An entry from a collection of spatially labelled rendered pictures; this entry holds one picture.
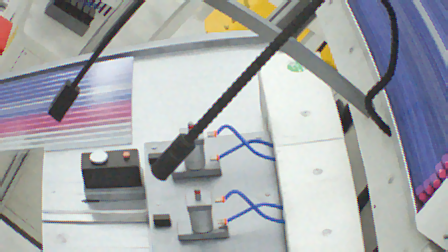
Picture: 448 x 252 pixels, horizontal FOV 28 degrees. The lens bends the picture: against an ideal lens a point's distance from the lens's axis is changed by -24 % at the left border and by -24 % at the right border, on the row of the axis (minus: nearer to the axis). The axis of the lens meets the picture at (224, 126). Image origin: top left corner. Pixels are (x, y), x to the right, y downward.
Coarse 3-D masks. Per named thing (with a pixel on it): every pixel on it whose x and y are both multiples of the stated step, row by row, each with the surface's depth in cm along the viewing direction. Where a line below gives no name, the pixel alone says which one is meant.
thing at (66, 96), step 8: (64, 88) 108; (72, 88) 108; (56, 96) 109; (64, 96) 108; (72, 96) 108; (56, 104) 109; (64, 104) 109; (48, 112) 109; (56, 112) 109; (64, 112) 109
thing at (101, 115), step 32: (96, 64) 150; (128, 64) 149; (0, 96) 147; (32, 96) 145; (96, 96) 143; (128, 96) 142; (0, 128) 139; (32, 128) 138; (64, 128) 137; (96, 128) 136; (128, 128) 136
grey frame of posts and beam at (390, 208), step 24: (288, 0) 154; (336, 0) 134; (336, 24) 130; (336, 48) 127; (360, 48) 122; (360, 72) 119; (360, 120) 114; (384, 120) 109; (360, 144) 111; (384, 144) 107; (384, 168) 104; (384, 192) 101; (384, 216) 99; (408, 216) 94; (384, 240) 96; (408, 240) 91
